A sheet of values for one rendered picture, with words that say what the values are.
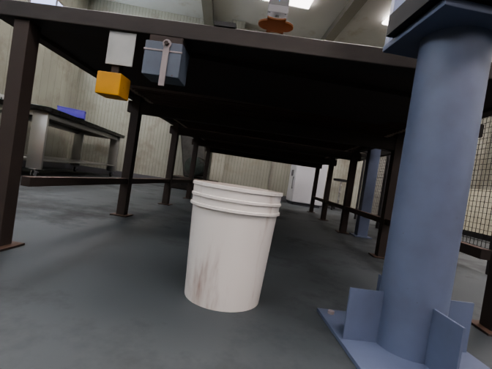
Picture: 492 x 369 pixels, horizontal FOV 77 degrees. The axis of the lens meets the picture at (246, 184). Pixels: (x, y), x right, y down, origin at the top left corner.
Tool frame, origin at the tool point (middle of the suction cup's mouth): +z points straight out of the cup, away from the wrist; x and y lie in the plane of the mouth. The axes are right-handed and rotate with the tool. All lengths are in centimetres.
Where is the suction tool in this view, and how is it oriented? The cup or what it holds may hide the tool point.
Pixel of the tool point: (275, 27)
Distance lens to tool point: 146.2
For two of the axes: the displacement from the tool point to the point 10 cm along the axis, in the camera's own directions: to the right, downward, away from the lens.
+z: -1.5, 9.9, 0.2
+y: -9.9, -1.5, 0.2
